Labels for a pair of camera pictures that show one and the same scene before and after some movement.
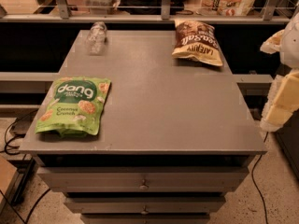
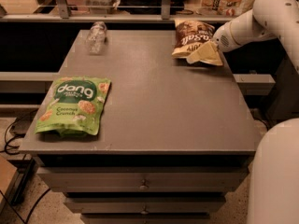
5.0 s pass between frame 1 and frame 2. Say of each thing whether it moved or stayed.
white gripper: moved
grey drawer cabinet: stayed
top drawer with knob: stayed
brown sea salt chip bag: stayed
